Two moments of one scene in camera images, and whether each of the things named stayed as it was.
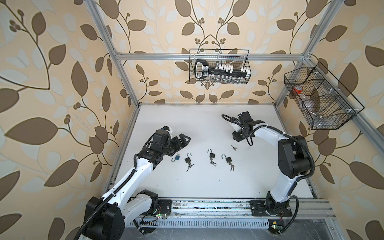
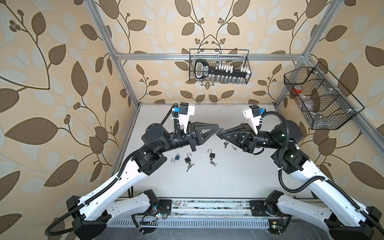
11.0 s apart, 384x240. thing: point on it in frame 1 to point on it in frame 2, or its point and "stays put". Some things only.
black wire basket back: x=219 y=66 stays put
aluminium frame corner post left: x=97 y=16 stays put
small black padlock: x=228 y=159 to x=219 y=131
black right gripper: x=237 y=138 to x=249 y=140
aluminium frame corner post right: x=323 y=27 stays put
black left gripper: x=178 y=145 to x=193 y=140
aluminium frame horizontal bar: x=210 y=56 stays put
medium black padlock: x=211 y=155 stays put
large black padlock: x=188 y=159 stays put
